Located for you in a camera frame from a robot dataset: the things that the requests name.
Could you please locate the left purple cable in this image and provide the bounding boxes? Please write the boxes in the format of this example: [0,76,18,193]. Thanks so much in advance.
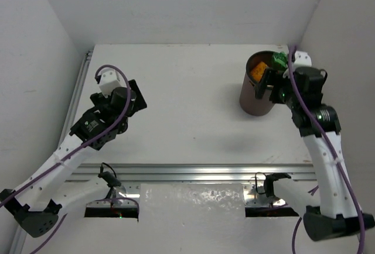
[0,65,132,254]

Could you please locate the brown plastic bin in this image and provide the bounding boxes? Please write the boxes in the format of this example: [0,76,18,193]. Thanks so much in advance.
[239,50,287,116]

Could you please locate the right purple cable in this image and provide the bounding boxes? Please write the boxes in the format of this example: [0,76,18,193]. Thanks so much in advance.
[287,44,367,254]

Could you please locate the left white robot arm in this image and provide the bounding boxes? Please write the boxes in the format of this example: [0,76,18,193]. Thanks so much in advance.
[1,80,147,238]

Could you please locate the orange bottle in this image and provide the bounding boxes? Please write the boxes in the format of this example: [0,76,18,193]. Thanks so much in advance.
[250,61,268,83]

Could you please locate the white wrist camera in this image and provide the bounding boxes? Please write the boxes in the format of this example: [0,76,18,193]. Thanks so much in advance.
[96,68,121,97]
[283,50,312,78]

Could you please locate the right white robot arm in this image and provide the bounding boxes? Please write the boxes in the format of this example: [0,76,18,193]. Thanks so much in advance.
[255,67,374,242]

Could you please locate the aluminium table frame rail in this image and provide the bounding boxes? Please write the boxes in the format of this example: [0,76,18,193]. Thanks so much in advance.
[17,47,352,217]

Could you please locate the purple cable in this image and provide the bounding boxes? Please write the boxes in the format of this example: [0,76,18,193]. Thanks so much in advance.
[0,65,132,254]
[287,44,367,254]

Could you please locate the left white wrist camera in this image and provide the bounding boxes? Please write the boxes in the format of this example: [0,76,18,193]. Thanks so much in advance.
[96,68,121,97]

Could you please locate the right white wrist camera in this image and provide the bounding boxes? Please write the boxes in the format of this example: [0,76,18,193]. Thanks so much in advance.
[283,50,312,78]

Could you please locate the green plastic bottle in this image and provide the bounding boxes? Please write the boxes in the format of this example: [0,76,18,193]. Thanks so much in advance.
[271,52,288,71]

